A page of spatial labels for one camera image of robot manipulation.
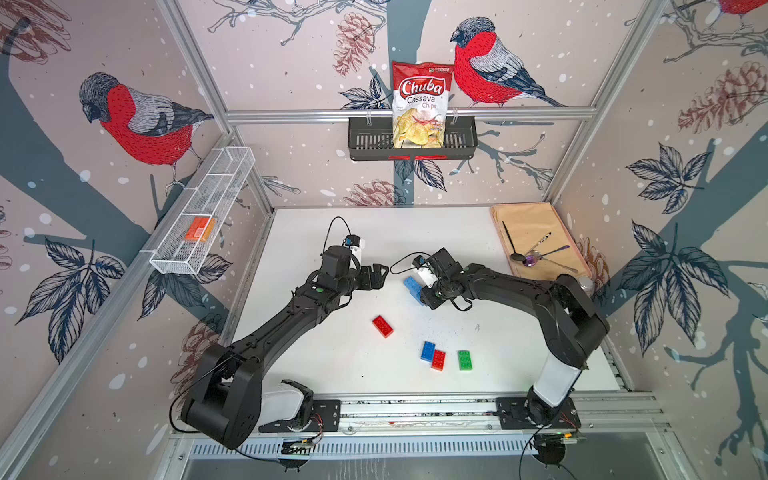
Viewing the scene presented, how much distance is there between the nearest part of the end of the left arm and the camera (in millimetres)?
659

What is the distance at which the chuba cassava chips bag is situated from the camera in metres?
0.86

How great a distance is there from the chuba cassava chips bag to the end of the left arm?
16.7 inches
